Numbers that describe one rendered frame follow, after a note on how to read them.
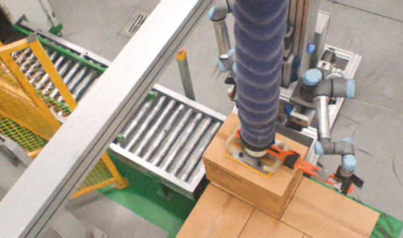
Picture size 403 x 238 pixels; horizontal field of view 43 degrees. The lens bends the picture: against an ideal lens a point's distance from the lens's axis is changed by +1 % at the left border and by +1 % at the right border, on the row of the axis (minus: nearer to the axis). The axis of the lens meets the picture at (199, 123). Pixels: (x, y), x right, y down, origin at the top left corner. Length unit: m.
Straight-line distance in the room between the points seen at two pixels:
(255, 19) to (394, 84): 3.15
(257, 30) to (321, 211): 2.00
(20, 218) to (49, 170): 0.13
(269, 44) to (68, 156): 1.22
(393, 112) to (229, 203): 1.89
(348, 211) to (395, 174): 0.91
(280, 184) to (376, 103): 1.90
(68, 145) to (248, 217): 2.62
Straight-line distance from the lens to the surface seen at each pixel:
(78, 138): 1.35
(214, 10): 3.42
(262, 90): 2.58
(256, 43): 2.26
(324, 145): 2.96
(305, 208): 3.86
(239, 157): 3.39
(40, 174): 1.34
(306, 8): 3.25
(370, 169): 4.66
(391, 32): 5.49
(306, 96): 3.64
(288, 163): 3.24
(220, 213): 3.84
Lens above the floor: 4.18
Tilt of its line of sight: 61 degrees down
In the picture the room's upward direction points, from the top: 12 degrees counter-clockwise
